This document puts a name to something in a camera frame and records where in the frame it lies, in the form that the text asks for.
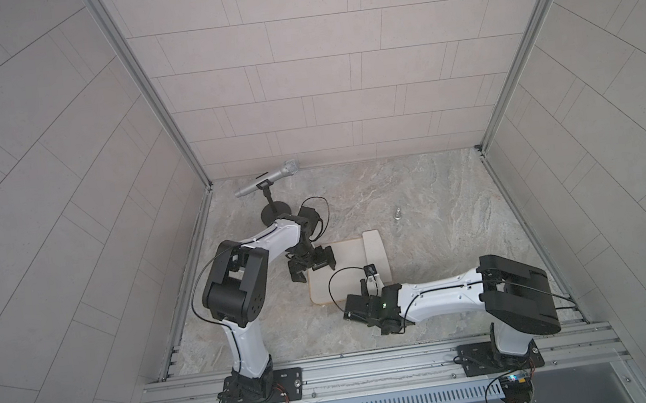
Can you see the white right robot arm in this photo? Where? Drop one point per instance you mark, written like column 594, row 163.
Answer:
column 518, row 296

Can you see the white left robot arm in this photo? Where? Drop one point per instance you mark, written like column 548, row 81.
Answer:
column 236, row 288

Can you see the right green circuit board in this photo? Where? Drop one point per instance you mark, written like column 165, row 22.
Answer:
column 517, row 388

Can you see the beige cutting board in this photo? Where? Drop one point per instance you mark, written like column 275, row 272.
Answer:
column 328, row 286

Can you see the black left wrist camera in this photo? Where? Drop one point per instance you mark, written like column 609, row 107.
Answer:
column 318, row 226

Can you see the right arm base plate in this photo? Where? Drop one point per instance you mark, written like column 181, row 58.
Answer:
column 483, row 359

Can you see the grey handheld microphone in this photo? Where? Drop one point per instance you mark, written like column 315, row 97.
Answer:
column 288, row 168

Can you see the black microphone stand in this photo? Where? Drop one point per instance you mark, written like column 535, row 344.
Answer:
column 273, row 209

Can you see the aluminium mounting rail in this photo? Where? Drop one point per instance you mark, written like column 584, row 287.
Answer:
column 394, row 369

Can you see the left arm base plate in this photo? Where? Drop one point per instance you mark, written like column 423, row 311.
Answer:
column 276, row 386

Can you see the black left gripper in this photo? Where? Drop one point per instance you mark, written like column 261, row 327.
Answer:
column 316, row 262

